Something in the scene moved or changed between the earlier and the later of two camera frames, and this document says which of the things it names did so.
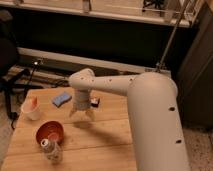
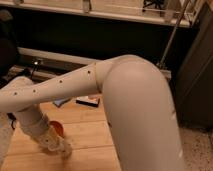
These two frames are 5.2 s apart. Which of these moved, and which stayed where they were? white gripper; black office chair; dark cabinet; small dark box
Moved: white gripper
Stayed: black office chair; small dark box; dark cabinet
